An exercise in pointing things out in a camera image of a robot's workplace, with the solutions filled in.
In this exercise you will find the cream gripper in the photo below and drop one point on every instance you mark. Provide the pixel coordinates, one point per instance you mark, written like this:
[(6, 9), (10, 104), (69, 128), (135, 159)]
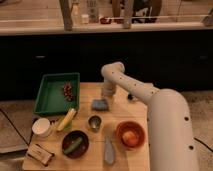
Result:
[(107, 97)]

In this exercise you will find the blue sponge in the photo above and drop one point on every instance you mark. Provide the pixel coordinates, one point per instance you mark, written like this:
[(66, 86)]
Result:
[(99, 105)]

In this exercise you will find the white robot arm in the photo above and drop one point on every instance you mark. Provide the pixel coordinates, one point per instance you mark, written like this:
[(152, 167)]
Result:
[(170, 132)]

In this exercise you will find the black head dish brush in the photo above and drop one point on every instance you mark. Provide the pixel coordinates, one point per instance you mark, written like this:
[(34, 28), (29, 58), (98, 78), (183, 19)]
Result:
[(131, 97)]

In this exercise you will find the small metal cup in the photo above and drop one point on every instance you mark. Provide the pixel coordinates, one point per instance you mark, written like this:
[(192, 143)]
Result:
[(95, 123)]

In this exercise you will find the bunch of red grapes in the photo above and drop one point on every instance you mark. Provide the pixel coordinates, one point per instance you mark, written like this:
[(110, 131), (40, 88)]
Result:
[(67, 92)]

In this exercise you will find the orange bowl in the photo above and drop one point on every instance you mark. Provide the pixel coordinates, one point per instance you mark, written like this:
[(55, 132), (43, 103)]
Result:
[(133, 126)]

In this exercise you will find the orange fruit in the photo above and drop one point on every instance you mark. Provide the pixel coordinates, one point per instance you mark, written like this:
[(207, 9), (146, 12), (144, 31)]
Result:
[(130, 138)]

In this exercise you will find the yellow corn cob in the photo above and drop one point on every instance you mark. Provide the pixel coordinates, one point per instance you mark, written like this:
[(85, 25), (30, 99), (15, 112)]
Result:
[(69, 116)]

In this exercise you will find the green plastic tray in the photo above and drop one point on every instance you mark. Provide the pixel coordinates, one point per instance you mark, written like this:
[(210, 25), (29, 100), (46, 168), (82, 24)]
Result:
[(50, 99)]

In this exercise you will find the green cucumber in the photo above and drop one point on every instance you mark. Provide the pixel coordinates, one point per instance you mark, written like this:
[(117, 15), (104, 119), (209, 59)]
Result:
[(73, 146)]

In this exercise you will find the dark brown bowl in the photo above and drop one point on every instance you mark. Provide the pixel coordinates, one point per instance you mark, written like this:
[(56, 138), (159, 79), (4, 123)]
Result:
[(81, 149)]

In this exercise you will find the white ceramic cup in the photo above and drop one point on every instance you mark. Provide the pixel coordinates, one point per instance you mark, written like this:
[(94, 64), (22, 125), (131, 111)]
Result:
[(42, 127)]

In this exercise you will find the red object on floor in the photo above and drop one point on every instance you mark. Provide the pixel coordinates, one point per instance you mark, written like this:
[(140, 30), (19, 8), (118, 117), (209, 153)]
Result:
[(105, 20)]

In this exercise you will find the small white bottle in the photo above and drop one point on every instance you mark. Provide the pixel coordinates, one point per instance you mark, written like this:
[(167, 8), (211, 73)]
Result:
[(85, 18)]

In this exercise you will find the wooden table leg right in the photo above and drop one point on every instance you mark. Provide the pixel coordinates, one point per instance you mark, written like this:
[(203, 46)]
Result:
[(128, 12)]

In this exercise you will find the wooden table leg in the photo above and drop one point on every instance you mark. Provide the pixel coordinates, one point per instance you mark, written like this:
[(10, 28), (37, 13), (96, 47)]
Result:
[(66, 14), (128, 12)]

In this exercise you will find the wooden table leg left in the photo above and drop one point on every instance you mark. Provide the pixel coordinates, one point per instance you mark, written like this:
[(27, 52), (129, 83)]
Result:
[(66, 14)]

